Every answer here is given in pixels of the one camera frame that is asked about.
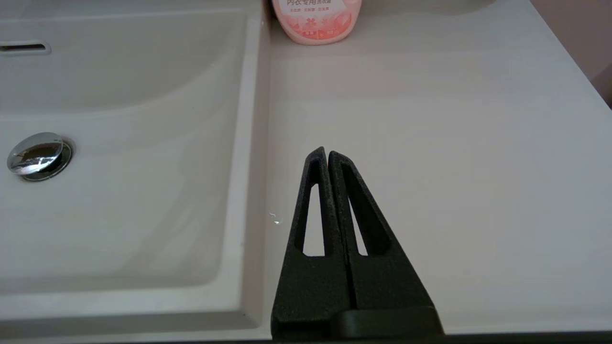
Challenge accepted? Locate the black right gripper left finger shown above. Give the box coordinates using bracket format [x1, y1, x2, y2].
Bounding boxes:
[271, 147, 355, 341]

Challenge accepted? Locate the chrome sink drain stopper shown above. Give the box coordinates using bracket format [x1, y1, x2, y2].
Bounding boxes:
[7, 132, 73, 182]

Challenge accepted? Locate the pink pump soap bottle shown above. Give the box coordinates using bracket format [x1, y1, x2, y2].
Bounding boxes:
[272, 0, 364, 46]

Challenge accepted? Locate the white ceramic sink basin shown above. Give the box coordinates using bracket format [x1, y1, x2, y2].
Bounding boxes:
[0, 10, 268, 330]

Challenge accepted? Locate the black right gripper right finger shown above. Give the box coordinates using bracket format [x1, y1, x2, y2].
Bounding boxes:
[328, 151, 444, 337]

